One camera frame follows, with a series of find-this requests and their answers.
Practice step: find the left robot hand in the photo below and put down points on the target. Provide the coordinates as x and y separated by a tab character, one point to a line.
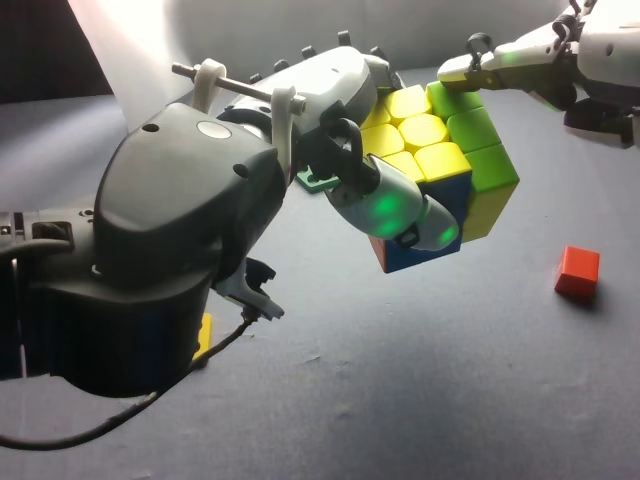
330	75

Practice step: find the multicolour puzzle cube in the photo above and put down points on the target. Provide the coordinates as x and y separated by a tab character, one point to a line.
450	150

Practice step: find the grey table cloth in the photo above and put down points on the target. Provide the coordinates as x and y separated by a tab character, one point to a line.
400	390

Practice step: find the yellow two-hole flat block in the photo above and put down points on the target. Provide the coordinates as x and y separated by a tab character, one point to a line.
205	340

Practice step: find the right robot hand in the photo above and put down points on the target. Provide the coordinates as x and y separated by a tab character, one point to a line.
600	45

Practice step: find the red cube block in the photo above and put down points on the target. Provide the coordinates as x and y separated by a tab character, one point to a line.
577	272

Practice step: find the green pentagon block with holes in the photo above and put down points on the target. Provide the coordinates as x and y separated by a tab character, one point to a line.
312	181

